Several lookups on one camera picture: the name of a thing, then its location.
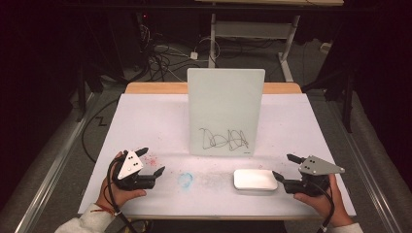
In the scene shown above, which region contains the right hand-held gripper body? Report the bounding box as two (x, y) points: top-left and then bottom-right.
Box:
(283, 154), (346, 197)

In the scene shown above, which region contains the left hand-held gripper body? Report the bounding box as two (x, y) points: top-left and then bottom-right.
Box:
(111, 150), (157, 191)

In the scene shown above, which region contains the white board eraser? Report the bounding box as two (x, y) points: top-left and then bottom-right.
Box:
(232, 168), (279, 191)

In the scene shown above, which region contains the person's left hand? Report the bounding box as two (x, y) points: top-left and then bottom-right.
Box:
(96, 151), (148, 212)

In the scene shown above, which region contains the person's right hand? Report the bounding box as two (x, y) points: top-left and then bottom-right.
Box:
(292, 174), (354, 227)

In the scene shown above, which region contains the white paper table sheet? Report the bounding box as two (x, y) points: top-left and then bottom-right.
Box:
(78, 93), (358, 218)

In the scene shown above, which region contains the black metal stand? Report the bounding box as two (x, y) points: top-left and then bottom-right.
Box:
(69, 57), (105, 123)
(302, 64), (356, 134)

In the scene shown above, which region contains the white scribbled whiteboard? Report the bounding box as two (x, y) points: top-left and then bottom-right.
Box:
(187, 67), (266, 158)

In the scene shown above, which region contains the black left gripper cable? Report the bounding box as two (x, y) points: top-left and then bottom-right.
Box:
(106, 156), (141, 233)

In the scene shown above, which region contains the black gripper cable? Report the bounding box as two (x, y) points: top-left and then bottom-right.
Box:
(106, 156), (141, 233)
(307, 182), (336, 233)

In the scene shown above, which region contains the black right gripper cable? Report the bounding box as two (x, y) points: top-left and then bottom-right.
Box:
(307, 182), (336, 233)

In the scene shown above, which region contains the red string bracelet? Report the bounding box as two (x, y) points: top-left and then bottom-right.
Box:
(90, 207), (117, 217)

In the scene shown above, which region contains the aluminium floor rail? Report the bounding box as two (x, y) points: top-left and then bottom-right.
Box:
(14, 91), (98, 233)
(326, 93), (406, 233)

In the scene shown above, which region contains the black floor cable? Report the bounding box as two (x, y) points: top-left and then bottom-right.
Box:
(81, 98), (120, 164)

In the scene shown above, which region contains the tangle of black floor cables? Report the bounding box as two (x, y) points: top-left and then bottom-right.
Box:
(134, 13), (215, 83)

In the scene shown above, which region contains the white metal desk frame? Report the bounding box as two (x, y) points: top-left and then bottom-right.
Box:
(193, 0), (345, 83)

